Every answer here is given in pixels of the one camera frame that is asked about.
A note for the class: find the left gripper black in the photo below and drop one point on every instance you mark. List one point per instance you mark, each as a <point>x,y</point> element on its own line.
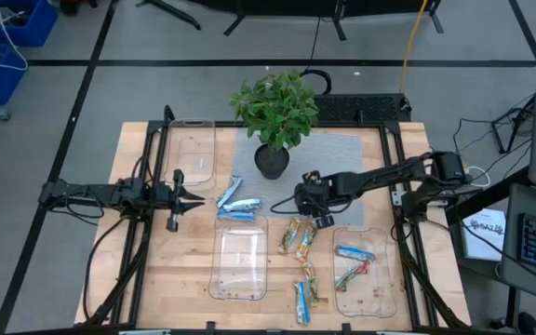
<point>175,179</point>

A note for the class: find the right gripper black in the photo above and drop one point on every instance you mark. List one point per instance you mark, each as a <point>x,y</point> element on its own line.
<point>325,218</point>

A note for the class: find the orange green granola bar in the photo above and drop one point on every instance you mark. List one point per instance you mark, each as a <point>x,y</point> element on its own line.
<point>289,235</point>
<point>311,281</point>

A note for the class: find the red orange snack packet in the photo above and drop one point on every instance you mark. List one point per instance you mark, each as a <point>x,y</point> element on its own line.
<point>306,243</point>

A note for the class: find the blue white granola bar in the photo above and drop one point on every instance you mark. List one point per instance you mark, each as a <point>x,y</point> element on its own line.
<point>242,205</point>

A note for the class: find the red green granola bar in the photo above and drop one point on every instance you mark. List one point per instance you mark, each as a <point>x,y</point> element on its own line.
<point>352,275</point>

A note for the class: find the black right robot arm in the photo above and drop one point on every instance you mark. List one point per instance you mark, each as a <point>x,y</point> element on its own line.
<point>389,174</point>

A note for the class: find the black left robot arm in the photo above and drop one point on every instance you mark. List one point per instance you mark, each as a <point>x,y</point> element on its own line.
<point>105,193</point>

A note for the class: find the green blue granola bar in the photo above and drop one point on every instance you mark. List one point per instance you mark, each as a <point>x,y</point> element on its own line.
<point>301,302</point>

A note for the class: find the clear plastic bin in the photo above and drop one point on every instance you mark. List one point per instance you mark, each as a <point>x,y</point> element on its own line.
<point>239,274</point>
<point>370,298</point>
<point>189,149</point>

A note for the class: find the grey table mat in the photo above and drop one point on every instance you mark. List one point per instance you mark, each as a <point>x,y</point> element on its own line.
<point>338,158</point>

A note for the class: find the potted green plant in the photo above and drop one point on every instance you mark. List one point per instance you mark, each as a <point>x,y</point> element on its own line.
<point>272,111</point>

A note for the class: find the black perforated metal box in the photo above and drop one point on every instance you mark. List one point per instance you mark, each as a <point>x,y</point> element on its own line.
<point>361,108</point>

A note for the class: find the white printed booklet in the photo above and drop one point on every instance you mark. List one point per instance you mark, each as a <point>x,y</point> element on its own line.
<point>482,242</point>

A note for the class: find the black partition panel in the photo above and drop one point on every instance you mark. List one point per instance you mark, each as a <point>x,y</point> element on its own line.
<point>296,5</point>

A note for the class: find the black metal table frame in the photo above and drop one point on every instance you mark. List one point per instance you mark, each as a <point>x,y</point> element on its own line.
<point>370,124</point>

